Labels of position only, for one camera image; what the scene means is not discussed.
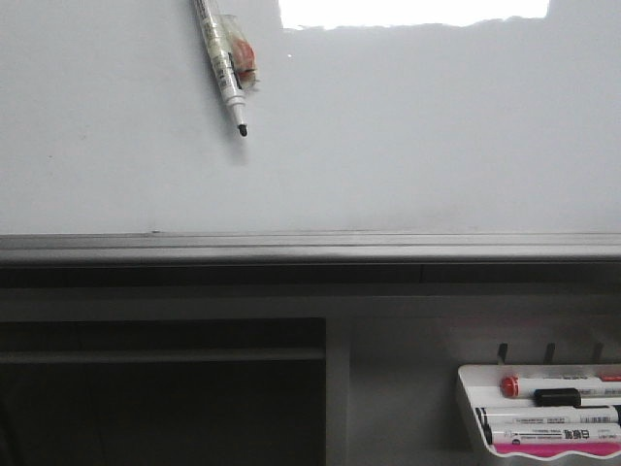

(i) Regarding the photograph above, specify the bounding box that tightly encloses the black-capped marker in tray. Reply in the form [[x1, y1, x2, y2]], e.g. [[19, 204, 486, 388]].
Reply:
[[534, 387, 621, 408]]

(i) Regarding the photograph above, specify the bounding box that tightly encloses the white whiteboard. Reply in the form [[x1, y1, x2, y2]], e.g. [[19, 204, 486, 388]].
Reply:
[[1, 1, 620, 234]]

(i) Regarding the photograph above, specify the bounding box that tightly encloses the dark metal hook left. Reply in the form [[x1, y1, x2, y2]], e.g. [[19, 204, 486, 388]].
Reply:
[[497, 343, 508, 365]]

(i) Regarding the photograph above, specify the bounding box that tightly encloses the white marker tray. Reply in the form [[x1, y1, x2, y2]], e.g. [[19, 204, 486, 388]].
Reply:
[[457, 365, 620, 465]]

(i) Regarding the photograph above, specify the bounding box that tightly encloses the pink whiteboard eraser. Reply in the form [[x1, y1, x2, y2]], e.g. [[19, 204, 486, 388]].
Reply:
[[493, 442, 620, 457]]

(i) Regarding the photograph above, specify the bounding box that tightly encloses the grey aluminium whiteboard ledge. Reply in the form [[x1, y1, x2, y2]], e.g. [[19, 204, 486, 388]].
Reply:
[[1, 231, 620, 267]]

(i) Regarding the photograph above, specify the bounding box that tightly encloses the white marker black end upper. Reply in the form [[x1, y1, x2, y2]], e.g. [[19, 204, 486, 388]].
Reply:
[[474, 405, 620, 425]]

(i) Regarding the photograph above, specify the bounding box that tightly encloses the red-capped marker in tray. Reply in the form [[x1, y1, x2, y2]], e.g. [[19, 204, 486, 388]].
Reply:
[[500, 375, 620, 398]]

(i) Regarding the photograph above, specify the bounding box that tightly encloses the red magnet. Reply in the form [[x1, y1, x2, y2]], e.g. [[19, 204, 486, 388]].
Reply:
[[220, 15, 258, 90]]

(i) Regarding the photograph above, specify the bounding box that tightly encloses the white marker black end lower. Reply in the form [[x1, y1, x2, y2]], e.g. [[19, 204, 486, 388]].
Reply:
[[482, 423, 620, 446]]

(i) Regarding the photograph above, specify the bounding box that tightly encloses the white black-tipped whiteboard marker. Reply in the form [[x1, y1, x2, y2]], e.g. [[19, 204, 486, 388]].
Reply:
[[193, 0, 247, 137]]

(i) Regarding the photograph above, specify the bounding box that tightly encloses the white marker black end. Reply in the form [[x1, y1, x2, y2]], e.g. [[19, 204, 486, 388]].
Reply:
[[474, 405, 620, 425], [482, 423, 620, 446]]

